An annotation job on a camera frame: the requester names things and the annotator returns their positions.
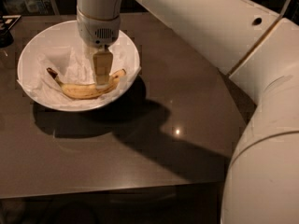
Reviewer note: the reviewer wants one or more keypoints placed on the white bowl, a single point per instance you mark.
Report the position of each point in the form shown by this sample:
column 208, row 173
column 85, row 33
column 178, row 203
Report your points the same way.
column 56, row 38

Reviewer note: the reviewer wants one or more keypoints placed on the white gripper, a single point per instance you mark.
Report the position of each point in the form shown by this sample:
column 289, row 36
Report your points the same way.
column 97, row 32

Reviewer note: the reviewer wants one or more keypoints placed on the yellow banana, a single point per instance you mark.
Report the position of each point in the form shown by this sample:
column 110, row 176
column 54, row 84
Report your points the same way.
column 90, row 91

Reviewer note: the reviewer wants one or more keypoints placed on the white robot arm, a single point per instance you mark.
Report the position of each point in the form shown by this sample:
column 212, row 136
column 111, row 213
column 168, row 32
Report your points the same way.
column 258, row 50

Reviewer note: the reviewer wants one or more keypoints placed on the white paper liner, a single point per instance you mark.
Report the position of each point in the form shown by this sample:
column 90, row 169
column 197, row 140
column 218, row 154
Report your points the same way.
column 68, row 66

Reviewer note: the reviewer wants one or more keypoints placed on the black object with label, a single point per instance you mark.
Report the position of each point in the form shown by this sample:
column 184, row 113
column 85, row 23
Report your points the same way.
column 6, row 24

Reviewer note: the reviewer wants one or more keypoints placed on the shelf with bottles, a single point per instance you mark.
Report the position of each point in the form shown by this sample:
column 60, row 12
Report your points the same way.
column 29, row 7

